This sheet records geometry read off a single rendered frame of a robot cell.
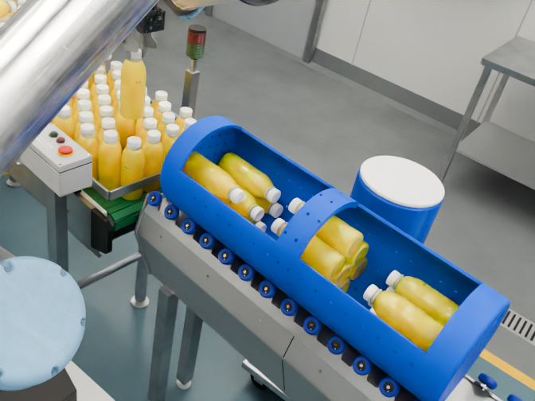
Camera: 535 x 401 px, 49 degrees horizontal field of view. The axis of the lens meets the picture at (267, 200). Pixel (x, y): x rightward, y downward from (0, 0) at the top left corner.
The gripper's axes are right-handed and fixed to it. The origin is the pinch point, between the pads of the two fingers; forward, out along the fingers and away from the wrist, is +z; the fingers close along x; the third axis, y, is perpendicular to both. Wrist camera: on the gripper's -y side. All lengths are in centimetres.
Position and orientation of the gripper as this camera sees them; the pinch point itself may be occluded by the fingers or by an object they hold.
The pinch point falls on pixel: (134, 52)
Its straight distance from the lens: 166.8
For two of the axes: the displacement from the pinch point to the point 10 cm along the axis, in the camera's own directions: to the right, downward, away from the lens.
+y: 7.3, 5.1, -4.7
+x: 6.6, -3.3, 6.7
